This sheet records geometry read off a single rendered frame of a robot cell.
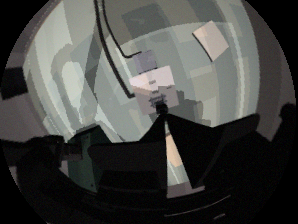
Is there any flat beige square box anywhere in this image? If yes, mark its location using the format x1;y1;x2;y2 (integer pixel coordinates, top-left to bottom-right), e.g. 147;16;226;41
165;132;182;167

